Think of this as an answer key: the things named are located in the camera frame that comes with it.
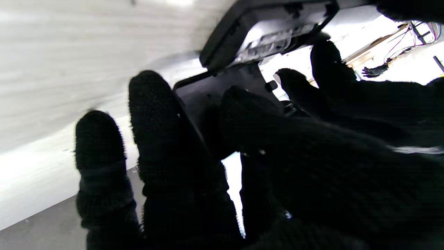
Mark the brown cardboard box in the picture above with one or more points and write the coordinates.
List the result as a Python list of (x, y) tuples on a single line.
[(362, 59)]

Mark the black remote control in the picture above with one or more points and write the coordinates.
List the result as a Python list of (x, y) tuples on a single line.
[(222, 41)]

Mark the black battery cover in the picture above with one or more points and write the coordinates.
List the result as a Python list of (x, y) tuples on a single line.
[(197, 93)]

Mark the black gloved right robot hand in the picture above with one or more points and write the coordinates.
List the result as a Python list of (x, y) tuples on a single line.
[(312, 180)]

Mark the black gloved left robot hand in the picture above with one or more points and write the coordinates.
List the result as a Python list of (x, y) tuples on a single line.
[(381, 104)]

